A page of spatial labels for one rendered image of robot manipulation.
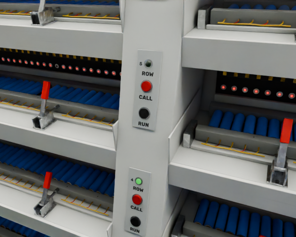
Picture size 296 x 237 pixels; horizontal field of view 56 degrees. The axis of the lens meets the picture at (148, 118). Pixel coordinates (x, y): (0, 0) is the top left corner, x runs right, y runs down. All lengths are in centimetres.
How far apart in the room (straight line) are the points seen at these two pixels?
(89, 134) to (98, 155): 5
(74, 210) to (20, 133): 20
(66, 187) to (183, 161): 32
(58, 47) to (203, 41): 26
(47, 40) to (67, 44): 4
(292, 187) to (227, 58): 20
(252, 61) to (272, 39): 4
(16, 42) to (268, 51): 44
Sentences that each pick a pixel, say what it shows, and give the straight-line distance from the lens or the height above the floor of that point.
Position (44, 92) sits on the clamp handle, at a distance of 58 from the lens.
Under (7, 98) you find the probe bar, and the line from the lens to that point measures 73.
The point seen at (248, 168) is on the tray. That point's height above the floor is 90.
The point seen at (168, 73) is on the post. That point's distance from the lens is 42.
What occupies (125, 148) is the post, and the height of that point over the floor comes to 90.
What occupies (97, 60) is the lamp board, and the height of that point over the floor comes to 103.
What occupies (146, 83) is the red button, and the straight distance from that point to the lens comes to 43.
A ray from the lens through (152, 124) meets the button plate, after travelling 44.
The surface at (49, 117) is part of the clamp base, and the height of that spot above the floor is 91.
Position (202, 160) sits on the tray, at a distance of 46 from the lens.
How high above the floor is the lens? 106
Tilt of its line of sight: 14 degrees down
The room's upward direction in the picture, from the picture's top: 5 degrees clockwise
